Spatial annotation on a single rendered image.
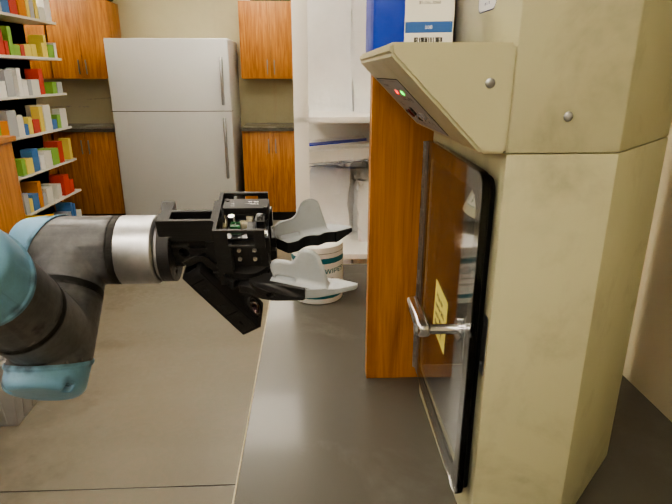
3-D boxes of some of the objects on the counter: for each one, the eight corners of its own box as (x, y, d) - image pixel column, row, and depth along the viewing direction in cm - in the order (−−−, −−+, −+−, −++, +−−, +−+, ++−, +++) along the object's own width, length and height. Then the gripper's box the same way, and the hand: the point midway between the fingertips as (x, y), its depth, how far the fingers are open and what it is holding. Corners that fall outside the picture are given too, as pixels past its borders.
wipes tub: (341, 285, 145) (341, 231, 140) (344, 304, 133) (344, 247, 128) (293, 285, 144) (291, 232, 140) (291, 305, 132) (289, 247, 127)
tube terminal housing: (554, 387, 97) (627, -101, 73) (666, 532, 67) (856, -228, 42) (418, 391, 96) (446, -104, 72) (468, 539, 66) (546, -235, 41)
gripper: (137, 258, 49) (363, 255, 50) (170, 172, 61) (352, 171, 62) (156, 322, 55) (359, 318, 56) (182, 232, 67) (350, 230, 67)
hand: (346, 260), depth 61 cm, fingers open, 9 cm apart
